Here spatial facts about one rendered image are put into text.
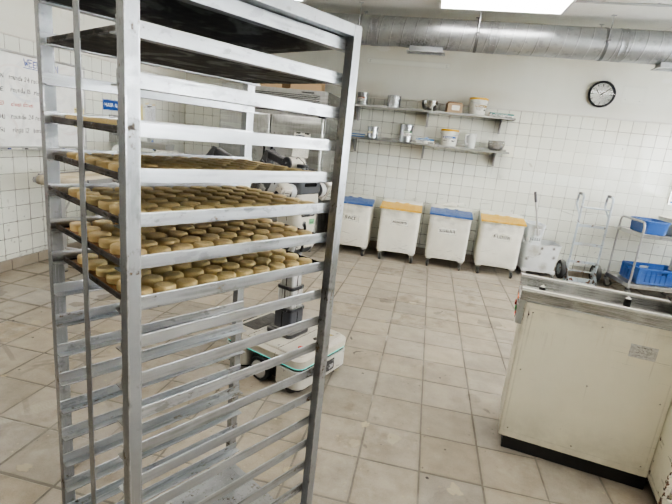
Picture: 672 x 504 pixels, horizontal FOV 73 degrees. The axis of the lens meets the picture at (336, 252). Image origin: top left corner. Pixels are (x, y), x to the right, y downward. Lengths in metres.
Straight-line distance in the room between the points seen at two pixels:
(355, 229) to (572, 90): 3.27
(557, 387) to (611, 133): 4.78
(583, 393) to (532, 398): 0.24
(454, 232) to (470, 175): 0.97
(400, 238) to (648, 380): 3.98
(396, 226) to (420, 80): 2.01
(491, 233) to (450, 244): 0.52
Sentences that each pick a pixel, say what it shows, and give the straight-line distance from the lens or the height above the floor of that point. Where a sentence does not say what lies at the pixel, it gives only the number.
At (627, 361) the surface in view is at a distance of 2.57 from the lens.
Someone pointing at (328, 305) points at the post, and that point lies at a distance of 1.41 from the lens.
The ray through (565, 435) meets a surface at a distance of 2.73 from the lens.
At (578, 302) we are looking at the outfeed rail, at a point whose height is 0.88.
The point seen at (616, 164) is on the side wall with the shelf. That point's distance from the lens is 6.95.
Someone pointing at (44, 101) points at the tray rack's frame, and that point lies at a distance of 1.37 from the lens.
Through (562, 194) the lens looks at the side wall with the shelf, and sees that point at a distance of 6.79.
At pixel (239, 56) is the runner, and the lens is 1.11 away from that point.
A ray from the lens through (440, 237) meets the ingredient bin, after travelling 6.00.
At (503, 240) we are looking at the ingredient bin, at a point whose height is 0.49.
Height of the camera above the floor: 1.52
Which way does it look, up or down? 14 degrees down
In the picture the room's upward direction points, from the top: 6 degrees clockwise
